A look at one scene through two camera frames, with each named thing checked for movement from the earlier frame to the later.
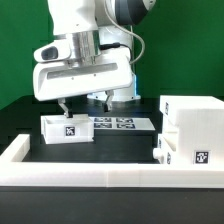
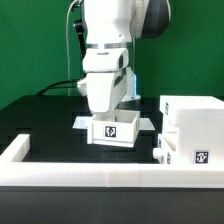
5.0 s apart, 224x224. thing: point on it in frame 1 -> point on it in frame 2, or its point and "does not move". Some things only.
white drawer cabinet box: [198, 122] does not move
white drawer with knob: [167, 152] does not move
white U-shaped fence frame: [16, 173] does not move
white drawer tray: [60, 129] -> [122, 132]
